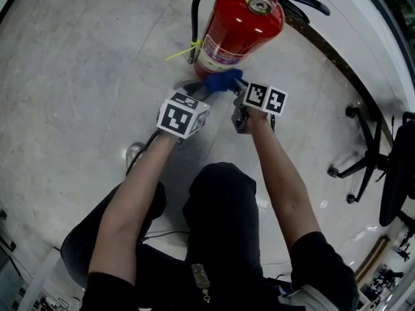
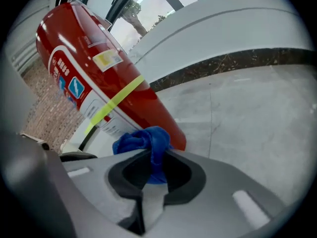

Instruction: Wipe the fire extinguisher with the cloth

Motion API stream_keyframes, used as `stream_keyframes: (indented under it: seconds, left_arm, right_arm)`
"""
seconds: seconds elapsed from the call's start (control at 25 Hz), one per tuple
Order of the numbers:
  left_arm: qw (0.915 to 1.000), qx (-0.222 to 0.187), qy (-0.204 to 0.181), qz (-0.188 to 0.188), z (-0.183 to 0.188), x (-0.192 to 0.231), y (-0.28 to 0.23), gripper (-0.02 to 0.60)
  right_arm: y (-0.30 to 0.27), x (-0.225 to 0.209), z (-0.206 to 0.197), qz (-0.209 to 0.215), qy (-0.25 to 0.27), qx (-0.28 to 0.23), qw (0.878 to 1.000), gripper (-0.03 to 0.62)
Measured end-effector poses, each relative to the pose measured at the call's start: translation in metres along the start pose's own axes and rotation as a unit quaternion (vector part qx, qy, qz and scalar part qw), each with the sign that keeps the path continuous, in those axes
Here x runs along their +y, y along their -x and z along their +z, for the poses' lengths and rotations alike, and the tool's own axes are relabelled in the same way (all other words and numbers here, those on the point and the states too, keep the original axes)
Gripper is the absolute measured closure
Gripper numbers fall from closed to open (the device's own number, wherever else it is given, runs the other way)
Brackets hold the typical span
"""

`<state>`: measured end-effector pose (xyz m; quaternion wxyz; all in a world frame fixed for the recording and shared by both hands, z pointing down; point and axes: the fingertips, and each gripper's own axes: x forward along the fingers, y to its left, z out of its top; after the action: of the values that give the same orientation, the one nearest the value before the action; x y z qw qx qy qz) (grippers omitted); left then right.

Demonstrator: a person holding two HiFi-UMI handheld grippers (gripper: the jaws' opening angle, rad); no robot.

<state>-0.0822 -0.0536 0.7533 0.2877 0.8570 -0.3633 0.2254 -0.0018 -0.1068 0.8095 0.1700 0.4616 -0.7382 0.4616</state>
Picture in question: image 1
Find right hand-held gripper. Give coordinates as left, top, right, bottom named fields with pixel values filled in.
left=230, top=77, right=289, bottom=135

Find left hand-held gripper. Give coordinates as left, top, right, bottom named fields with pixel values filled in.
left=156, top=80, right=212, bottom=148

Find blue cloth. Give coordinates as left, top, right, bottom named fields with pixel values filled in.
left=202, top=69, right=244, bottom=93

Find red fire extinguisher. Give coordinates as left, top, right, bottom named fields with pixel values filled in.
left=187, top=0, right=331, bottom=79

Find person's left forearm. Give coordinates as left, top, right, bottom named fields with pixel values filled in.
left=87, top=131, right=179, bottom=284

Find person's right forearm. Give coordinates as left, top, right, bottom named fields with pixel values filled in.
left=248, top=115, right=322, bottom=249

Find yellow-green zip tie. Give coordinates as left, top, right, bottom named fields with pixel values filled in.
left=165, top=40, right=204, bottom=62

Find person's left white shoe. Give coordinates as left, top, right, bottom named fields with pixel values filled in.
left=125, top=142, right=146, bottom=168

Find person's black trousers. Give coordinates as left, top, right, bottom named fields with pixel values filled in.
left=61, top=162, right=263, bottom=304

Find black mesh office chair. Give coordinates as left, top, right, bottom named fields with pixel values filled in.
left=327, top=105, right=415, bottom=228

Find ornate hanging pendant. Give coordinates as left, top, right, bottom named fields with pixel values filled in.
left=191, top=263, right=211, bottom=303

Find person's black shirt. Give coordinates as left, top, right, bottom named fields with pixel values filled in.
left=79, top=231, right=361, bottom=311

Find black padded office chair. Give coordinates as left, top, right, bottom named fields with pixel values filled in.
left=0, top=209, right=17, bottom=252

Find white desk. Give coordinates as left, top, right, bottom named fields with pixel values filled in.
left=19, top=248, right=65, bottom=311

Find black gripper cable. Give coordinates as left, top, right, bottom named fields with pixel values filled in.
left=125, top=130, right=163, bottom=176

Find black window frame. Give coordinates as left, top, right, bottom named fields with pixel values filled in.
left=353, top=0, right=415, bottom=87

